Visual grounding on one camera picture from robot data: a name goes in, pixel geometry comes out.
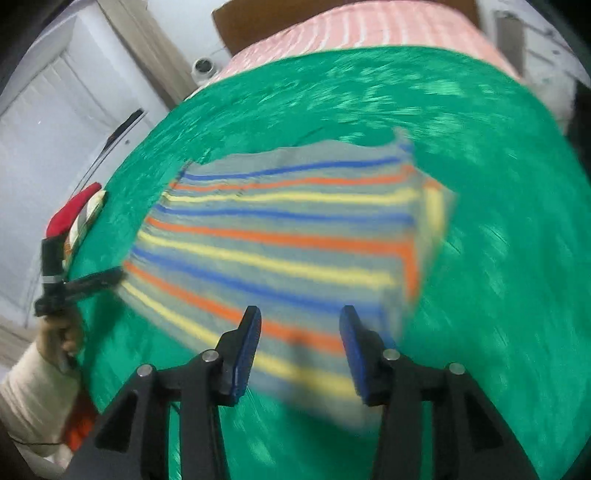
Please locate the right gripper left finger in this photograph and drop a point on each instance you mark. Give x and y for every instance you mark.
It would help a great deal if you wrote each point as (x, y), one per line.
(130, 439)

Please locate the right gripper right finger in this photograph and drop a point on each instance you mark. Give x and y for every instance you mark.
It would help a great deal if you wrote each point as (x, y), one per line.
(471, 439)

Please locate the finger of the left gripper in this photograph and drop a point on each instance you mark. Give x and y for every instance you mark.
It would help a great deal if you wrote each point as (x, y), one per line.
(92, 284)

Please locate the striped knit sweater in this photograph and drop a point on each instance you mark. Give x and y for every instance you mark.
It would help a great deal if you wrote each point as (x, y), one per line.
(299, 232)

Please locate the cream sleeve forearm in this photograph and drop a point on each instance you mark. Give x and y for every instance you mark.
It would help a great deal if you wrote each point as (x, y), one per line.
(36, 400)

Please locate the left hand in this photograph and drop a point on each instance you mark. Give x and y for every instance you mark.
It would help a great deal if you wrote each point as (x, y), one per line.
(60, 338)

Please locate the red folded garment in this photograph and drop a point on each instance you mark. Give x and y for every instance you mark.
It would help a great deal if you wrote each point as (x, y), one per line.
(62, 220)

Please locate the striped folded garment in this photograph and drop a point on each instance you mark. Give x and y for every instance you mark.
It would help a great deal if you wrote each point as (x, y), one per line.
(81, 225)

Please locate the orange trousers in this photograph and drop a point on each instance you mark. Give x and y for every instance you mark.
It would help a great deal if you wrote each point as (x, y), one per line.
(80, 421)

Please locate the green bed cover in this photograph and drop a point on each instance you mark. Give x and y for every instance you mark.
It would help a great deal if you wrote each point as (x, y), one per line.
(508, 295)

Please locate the white drawer cabinet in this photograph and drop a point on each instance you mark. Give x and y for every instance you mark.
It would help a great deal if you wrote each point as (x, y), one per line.
(75, 107)

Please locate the beige curtain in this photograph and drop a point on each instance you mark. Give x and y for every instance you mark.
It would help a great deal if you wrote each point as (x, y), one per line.
(158, 58)

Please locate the wooden headboard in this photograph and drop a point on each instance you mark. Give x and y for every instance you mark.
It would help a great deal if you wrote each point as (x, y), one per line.
(241, 23)

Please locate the white desk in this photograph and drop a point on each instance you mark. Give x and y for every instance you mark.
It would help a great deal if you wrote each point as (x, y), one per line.
(545, 66)

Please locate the pink striped bed sheet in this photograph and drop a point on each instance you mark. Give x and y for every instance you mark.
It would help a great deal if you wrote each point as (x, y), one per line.
(372, 24)

